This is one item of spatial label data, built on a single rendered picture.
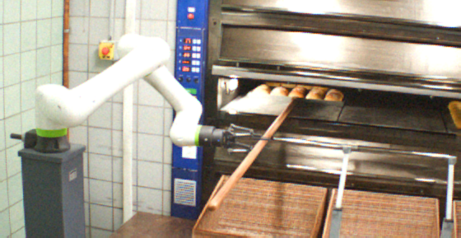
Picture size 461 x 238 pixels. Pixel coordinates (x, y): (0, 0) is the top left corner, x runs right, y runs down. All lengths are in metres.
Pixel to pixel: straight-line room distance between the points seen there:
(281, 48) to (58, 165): 1.33
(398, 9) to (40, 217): 1.88
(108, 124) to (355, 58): 1.38
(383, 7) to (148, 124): 1.37
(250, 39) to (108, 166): 1.08
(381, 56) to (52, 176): 1.65
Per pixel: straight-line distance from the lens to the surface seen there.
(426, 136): 3.18
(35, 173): 2.46
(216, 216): 3.30
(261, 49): 3.18
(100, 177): 3.63
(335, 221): 2.68
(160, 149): 3.43
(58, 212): 2.46
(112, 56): 3.37
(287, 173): 3.28
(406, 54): 3.12
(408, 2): 3.10
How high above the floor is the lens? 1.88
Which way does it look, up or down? 12 degrees down
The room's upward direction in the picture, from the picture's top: 3 degrees clockwise
